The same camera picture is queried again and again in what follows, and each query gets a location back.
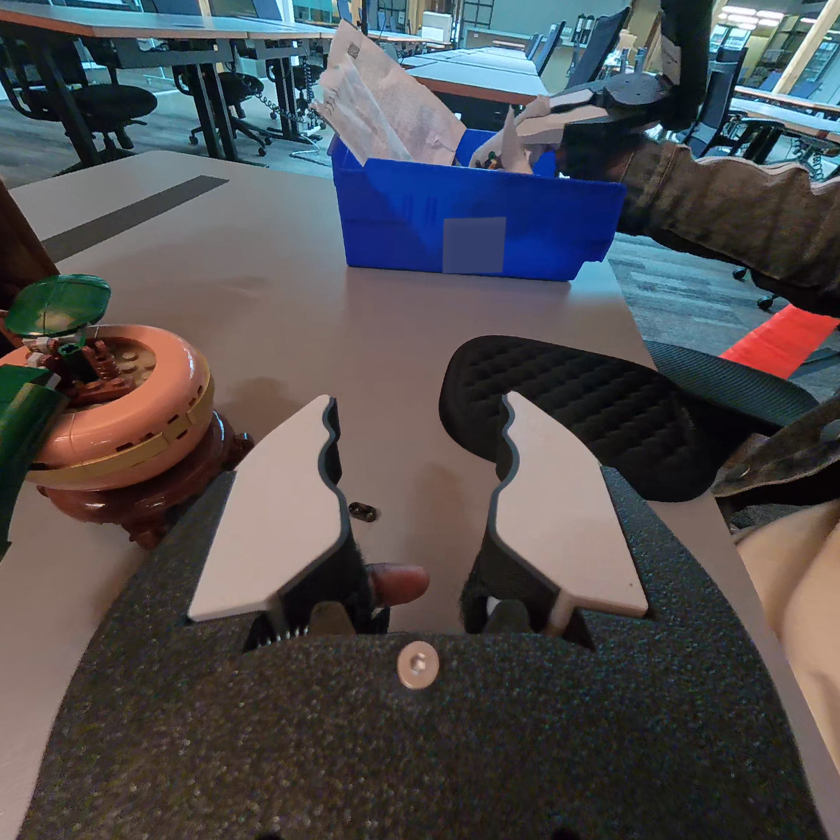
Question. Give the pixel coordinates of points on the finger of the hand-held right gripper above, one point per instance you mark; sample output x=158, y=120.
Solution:
x=564, y=128
x=581, y=98

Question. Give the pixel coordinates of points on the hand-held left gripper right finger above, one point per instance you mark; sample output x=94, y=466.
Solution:
x=564, y=518

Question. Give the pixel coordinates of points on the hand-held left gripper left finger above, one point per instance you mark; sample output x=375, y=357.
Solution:
x=275, y=518

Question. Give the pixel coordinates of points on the plain white paper bag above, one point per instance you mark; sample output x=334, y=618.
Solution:
x=515, y=148
x=358, y=111

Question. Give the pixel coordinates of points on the black lego link piece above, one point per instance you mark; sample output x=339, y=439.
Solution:
x=363, y=512

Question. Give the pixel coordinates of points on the circle print white paper bag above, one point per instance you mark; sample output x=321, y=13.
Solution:
x=420, y=111

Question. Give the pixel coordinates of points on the lego flower pot model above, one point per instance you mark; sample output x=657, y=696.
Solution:
x=164, y=407

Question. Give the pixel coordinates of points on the blue plastic bin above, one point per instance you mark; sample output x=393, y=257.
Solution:
x=407, y=216

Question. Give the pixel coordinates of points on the rounded green lego leaf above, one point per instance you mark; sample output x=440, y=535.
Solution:
x=59, y=302

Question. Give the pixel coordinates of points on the person's right forearm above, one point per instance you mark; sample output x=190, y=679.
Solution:
x=735, y=203

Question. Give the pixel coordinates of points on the orchid print lego box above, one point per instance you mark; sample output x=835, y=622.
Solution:
x=19, y=262

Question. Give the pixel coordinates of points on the person's right hand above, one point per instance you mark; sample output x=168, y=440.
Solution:
x=590, y=154

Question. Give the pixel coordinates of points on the person's left hand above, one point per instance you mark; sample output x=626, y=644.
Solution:
x=397, y=584

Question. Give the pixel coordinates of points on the wooden edge office table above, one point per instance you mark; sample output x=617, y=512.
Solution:
x=479, y=79

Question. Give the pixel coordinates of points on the black chair armrest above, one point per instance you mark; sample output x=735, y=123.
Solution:
x=590, y=407

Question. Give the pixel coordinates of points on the person's grey denim jacket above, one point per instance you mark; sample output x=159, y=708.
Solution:
x=781, y=453

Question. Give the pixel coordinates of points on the person's beige trousers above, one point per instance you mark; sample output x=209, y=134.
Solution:
x=800, y=590

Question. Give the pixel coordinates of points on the red sheet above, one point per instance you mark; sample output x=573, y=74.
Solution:
x=781, y=334

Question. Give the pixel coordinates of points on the long office table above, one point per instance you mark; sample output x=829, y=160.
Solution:
x=164, y=29

